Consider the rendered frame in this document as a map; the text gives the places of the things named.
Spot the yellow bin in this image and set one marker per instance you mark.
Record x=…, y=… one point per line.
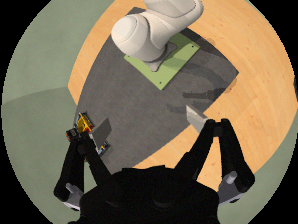
x=80, y=127

